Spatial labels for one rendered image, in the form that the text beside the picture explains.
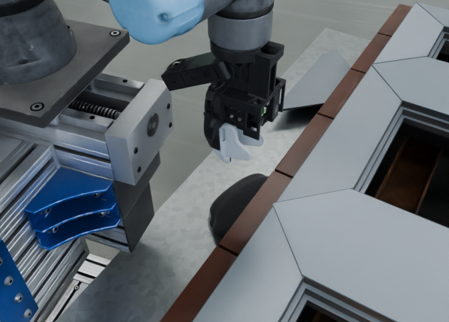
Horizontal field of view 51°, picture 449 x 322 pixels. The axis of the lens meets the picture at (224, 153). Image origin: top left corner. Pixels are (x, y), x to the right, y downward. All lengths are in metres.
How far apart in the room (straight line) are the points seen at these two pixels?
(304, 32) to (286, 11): 0.27
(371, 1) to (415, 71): 2.32
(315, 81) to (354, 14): 1.99
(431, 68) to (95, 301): 0.79
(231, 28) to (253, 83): 0.08
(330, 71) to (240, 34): 0.73
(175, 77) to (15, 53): 0.20
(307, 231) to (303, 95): 0.53
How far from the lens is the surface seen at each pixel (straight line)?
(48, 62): 0.68
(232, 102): 0.59
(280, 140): 1.08
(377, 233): 0.72
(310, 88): 1.18
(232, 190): 0.93
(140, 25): 0.44
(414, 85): 1.02
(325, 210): 0.72
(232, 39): 0.54
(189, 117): 2.22
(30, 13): 0.66
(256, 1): 0.52
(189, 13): 0.43
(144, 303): 0.83
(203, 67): 0.60
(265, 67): 0.56
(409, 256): 0.71
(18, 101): 0.65
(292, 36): 2.86
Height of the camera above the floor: 1.40
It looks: 43 degrees down
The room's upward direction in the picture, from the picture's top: straight up
